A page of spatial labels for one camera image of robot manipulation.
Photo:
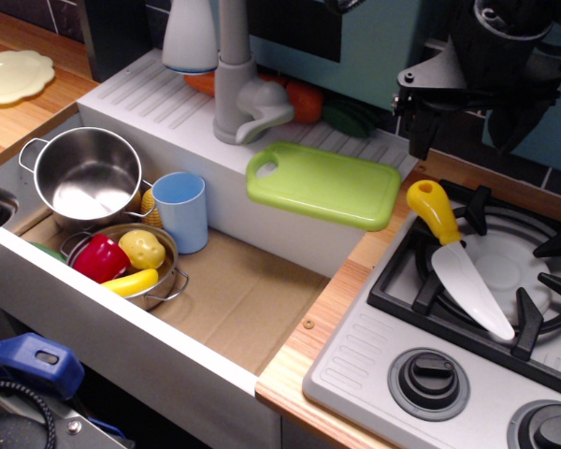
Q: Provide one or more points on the pale yellow plate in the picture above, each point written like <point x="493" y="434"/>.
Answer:
<point x="23" y="74"/>

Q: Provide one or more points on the yellow toy corn cob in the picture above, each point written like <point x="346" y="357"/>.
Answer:
<point x="149" y="210"/>

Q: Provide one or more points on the light blue plastic cup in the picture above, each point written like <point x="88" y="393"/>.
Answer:
<point x="180" y="198"/>

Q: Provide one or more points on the yellow handled white toy knife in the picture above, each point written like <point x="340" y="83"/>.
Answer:
<point x="451" y="262"/>

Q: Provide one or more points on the orange toy carrot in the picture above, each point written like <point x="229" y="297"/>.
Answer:
<point x="307" y="99"/>

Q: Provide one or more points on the grey toy faucet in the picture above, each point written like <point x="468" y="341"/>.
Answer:
<point x="245" y="105"/>

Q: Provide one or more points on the white bottle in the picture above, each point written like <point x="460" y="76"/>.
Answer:
<point x="190" y="45"/>

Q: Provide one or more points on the grey stove knob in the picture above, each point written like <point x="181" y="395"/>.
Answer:
<point x="428" y="385"/>
<point x="536" y="424"/>

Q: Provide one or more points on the blue clamp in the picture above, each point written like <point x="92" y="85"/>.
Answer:
<point x="43" y="365"/>

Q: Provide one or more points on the white toy sink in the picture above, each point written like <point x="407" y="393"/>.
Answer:
<point x="259" y="230"/>

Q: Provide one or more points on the yellow toy banana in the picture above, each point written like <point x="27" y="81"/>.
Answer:
<point x="131" y="285"/>

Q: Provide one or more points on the green plastic cutting board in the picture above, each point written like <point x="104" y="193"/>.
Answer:
<point x="323" y="185"/>

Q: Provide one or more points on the red toy pepper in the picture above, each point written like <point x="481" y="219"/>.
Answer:
<point x="101" y="259"/>

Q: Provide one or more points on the small steel pan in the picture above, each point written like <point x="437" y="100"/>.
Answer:
<point x="163" y="285"/>

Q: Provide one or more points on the green toy vegetable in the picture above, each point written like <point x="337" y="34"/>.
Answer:
<point x="349" y="117"/>

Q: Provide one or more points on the yellow toy potato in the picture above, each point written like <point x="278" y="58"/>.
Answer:
<point x="143" y="249"/>

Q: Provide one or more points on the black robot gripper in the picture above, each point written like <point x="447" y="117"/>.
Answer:
<point x="496" y="58"/>

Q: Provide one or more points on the grey toy stove top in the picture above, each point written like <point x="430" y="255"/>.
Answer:
<point x="349" y="378"/>

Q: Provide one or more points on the large steel pot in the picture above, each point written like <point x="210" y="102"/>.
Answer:
<point x="87" y="176"/>

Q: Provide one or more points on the black stove grate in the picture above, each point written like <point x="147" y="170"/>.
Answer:
<point x="518" y="254"/>

